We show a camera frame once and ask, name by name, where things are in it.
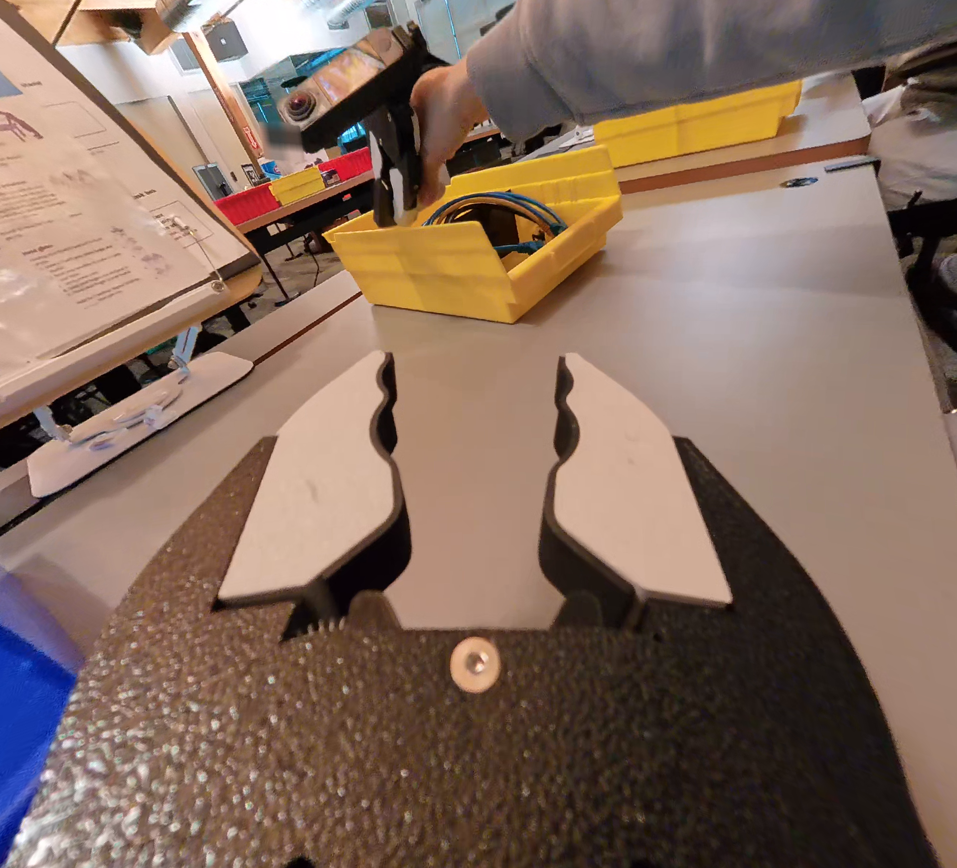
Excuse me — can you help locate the laminated instruction sheet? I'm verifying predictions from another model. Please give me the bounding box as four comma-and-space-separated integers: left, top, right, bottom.
0, 4, 255, 390

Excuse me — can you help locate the grey desk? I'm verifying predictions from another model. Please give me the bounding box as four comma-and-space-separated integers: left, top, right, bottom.
0, 165, 957, 868

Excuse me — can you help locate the red storage bin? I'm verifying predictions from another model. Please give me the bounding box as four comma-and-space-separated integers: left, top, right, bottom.
215, 184, 279, 226
318, 148, 372, 182

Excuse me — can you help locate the blue storage bin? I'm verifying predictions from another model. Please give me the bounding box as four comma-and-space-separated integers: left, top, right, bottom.
0, 569, 83, 868

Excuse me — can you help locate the person's right forearm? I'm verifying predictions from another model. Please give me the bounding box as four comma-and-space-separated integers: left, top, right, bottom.
465, 0, 957, 132

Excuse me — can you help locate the black ceiling speaker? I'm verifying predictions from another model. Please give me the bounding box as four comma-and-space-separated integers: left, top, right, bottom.
204, 20, 249, 63

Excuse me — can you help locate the long background table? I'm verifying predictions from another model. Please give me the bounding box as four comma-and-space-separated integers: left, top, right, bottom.
238, 169, 375, 229

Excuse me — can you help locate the person's right hand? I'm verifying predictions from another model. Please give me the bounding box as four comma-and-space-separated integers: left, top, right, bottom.
409, 56, 496, 208

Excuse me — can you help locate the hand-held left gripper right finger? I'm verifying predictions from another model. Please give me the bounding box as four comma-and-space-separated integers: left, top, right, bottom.
538, 352, 735, 628

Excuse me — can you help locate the neighbouring grey table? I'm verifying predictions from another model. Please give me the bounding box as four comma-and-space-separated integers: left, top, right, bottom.
478, 71, 874, 194

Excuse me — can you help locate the small yellow storage bin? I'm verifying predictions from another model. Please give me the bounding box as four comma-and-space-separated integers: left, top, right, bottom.
267, 167, 324, 205

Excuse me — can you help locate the blue ethernet cable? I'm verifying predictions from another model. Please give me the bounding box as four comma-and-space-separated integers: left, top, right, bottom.
421, 189, 571, 257

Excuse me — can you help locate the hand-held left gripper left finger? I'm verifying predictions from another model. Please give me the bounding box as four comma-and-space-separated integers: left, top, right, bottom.
215, 349, 414, 606

